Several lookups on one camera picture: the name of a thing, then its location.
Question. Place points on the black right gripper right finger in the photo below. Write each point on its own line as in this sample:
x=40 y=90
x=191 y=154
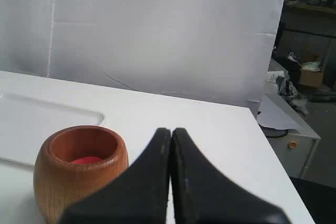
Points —
x=202 y=194

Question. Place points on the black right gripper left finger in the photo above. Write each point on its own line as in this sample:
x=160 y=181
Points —
x=138 y=195

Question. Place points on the small red object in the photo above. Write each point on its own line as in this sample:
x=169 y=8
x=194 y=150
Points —
x=86 y=160

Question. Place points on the brown wooden mortar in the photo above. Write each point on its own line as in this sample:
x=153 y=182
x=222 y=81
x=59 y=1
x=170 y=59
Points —
x=58 y=183

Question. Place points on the grey metal cabinet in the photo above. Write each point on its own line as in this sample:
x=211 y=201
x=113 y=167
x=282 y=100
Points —
x=280 y=117

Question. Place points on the white plastic tray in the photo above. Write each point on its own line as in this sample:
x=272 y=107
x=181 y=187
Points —
x=26 y=123

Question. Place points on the white backdrop cloth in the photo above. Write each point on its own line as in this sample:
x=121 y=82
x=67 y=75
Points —
x=214 y=50

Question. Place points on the cardboard box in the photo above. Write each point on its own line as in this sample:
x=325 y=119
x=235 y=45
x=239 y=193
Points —
x=311 y=74

